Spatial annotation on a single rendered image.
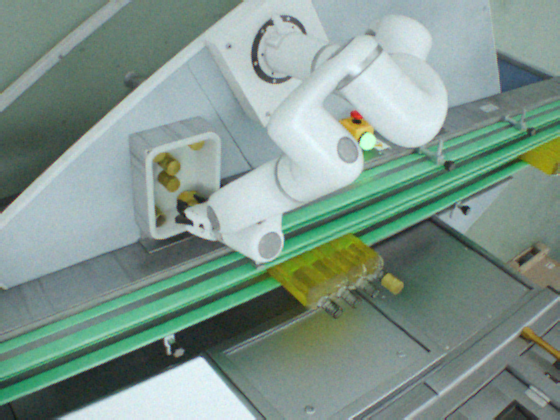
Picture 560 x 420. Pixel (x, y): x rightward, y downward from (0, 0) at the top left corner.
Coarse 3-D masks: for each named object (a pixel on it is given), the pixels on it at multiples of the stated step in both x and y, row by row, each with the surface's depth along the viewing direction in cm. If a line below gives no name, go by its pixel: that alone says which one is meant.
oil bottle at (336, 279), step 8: (304, 256) 140; (312, 256) 140; (320, 256) 140; (312, 264) 137; (320, 264) 138; (328, 264) 138; (320, 272) 135; (328, 272) 135; (336, 272) 135; (328, 280) 133; (336, 280) 133; (344, 280) 134; (336, 288) 133; (336, 296) 134
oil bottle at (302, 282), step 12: (276, 264) 138; (288, 264) 137; (300, 264) 137; (276, 276) 139; (288, 276) 135; (300, 276) 133; (312, 276) 134; (288, 288) 136; (300, 288) 132; (312, 288) 130; (324, 288) 131; (300, 300) 134; (312, 300) 130
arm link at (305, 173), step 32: (352, 64) 74; (288, 96) 79; (320, 96) 76; (288, 128) 77; (320, 128) 78; (288, 160) 85; (320, 160) 78; (352, 160) 79; (288, 192) 87; (320, 192) 84
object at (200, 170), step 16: (176, 144) 117; (208, 144) 126; (192, 160) 131; (208, 160) 128; (176, 176) 130; (192, 176) 133; (208, 176) 130; (160, 192) 129; (176, 192) 132; (208, 192) 132; (160, 208) 132; (176, 224) 130
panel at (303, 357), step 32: (288, 320) 142; (320, 320) 144; (352, 320) 144; (384, 320) 145; (224, 352) 132; (256, 352) 133; (288, 352) 134; (320, 352) 135; (352, 352) 135; (384, 352) 136; (416, 352) 136; (256, 384) 125; (288, 384) 126; (320, 384) 127; (352, 384) 127; (384, 384) 126; (64, 416) 112; (256, 416) 117; (288, 416) 119; (320, 416) 119; (352, 416) 119
